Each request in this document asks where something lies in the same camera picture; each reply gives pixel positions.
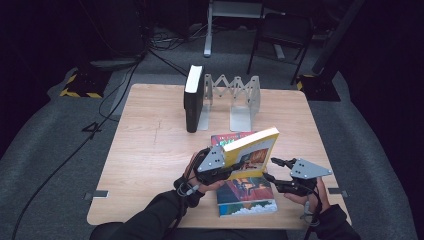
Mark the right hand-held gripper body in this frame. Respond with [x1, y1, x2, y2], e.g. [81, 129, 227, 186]
[277, 157, 334, 197]

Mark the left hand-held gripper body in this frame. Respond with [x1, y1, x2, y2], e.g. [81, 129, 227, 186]
[191, 144, 235, 187]

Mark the red colourful paperback book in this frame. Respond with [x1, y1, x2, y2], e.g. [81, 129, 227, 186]
[210, 131, 277, 205]

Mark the yellow paperback book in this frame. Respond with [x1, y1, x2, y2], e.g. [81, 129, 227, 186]
[222, 126, 281, 181]

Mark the blue paperback book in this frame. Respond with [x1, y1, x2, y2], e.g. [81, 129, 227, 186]
[217, 199, 279, 218]

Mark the grey expandable metal book rack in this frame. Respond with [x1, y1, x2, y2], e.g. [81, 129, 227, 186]
[196, 73, 262, 133]

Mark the black hardcover book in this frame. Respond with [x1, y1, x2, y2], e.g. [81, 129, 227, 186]
[183, 64, 206, 134]

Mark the person's left hand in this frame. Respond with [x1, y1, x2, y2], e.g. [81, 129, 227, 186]
[182, 151, 227, 195]

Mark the person's right hand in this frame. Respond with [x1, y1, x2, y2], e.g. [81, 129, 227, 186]
[283, 176, 331, 215]

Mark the black chair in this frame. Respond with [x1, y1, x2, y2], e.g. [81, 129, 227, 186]
[246, 12, 316, 86]

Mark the dark slanted stand column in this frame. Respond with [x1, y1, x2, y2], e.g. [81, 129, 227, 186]
[311, 0, 366, 76]

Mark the grey floor plate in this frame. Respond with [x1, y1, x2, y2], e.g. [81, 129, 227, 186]
[88, 58, 141, 71]

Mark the black yellow striped stand base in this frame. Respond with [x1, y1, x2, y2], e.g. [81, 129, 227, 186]
[58, 64, 113, 100]

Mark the black cabinet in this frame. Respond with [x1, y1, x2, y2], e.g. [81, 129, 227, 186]
[79, 0, 148, 62]

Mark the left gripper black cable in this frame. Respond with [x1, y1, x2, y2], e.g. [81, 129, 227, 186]
[169, 159, 203, 240]

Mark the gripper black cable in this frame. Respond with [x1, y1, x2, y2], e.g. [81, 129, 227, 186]
[299, 184, 324, 240]
[169, 159, 203, 240]

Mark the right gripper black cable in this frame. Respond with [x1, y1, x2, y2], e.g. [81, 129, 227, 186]
[299, 184, 324, 240]

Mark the grey table bracket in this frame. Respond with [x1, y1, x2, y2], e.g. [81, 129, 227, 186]
[327, 187, 349, 199]
[83, 189, 110, 201]

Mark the grey metal desk frame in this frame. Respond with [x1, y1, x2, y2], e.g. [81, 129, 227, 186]
[202, 0, 287, 59]

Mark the bundle of floor cables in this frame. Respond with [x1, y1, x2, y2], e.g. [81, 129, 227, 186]
[145, 22, 208, 52]

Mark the long black floor cable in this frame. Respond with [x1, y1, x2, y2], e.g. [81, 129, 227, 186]
[11, 59, 145, 240]

